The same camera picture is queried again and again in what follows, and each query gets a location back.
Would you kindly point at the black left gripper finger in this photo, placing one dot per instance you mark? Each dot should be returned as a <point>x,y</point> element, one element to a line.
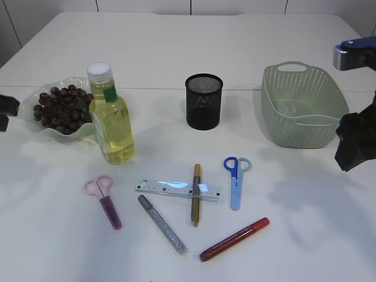
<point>9,106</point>

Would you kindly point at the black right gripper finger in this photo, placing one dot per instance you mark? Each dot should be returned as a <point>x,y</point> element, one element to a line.
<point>356,133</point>

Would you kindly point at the purple grape bunch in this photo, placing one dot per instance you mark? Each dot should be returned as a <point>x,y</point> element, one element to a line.
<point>65,110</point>

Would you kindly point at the clear plastic sheet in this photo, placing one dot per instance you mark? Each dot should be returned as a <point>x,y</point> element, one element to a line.
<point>290,110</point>

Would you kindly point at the yellow tea bottle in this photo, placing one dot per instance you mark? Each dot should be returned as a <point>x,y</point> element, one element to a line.
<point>110,115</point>

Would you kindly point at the green wavy glass plate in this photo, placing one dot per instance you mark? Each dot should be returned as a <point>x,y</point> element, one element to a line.
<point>26,111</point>

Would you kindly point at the green woven plastic basket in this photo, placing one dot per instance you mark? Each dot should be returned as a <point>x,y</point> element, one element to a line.
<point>320,103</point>

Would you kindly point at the black mesh pen holder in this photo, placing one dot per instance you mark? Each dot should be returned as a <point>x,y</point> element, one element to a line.
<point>203,101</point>

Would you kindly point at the red glitter pen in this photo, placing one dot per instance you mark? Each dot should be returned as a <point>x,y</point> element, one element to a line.
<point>234,239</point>

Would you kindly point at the gold glitter pen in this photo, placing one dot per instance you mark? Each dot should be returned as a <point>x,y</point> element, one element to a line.
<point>195,204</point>

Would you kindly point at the clear plastic ruler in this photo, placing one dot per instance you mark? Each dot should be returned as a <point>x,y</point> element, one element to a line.
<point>179,189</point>

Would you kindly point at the silver glitter pen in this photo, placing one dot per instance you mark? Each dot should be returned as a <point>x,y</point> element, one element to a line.
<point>163,226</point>

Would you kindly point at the pink purple safety scissors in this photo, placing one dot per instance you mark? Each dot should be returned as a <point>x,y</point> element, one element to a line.
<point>99,187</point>

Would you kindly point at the blue safety scissors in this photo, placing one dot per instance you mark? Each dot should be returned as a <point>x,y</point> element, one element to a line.
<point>237,167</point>

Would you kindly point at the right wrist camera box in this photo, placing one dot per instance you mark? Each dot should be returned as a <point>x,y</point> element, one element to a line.
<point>354,54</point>

